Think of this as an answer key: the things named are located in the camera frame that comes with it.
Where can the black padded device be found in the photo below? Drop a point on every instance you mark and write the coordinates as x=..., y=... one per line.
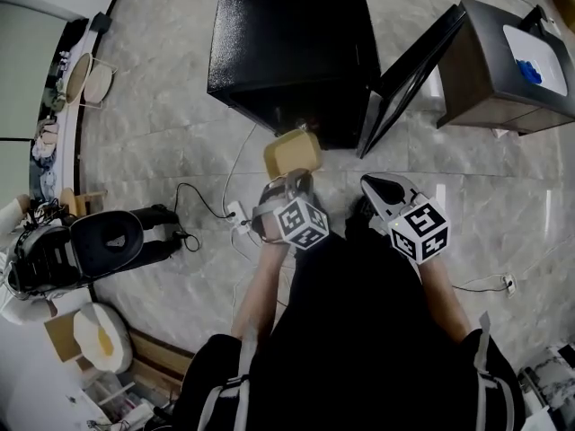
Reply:
x=103, y=245

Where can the marbled white object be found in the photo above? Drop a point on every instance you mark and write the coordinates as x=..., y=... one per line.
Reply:
x=550, y=380

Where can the black mini fridge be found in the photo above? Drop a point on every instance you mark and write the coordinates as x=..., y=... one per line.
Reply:
x=287, y=38

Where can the person's right forearm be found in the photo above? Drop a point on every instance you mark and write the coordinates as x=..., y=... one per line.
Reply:
x=444, y=299

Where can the cardboard box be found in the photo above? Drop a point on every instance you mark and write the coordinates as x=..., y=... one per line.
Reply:
x=60, y=335

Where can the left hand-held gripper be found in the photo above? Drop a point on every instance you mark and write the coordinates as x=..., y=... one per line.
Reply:
x=298, y=222

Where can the dark wooden side cabinet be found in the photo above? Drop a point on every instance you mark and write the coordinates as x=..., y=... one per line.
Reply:
x=485, y=83

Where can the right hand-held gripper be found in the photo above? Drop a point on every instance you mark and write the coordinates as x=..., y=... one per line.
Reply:
x=420, y=231

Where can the black stand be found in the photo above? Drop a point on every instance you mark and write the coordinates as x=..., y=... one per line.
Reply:
x=536, y=18

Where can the white cushion with yellow patch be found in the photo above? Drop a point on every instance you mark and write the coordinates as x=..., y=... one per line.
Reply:
x=105, y=337

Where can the person's left forearm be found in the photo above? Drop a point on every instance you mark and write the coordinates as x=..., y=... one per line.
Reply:
x=260, y=285

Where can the blue crumpled item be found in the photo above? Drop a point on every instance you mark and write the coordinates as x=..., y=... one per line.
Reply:
x=530, y=71

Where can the small black box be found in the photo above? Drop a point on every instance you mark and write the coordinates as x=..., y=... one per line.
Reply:
x=100, y=23

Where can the tan plastic container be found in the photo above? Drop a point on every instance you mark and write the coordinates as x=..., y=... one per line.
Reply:
x=292, y=153

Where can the white tray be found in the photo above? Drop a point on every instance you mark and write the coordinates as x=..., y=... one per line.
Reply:
x=545, y=56

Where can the white power strip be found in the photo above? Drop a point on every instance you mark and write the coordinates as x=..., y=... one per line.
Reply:
x=239, y=216

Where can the person's black clothing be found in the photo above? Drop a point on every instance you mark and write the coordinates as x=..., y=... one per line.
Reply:
x=359, y=330

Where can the white floor socket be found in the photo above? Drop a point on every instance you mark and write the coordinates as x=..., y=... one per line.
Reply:
x=509, y=283

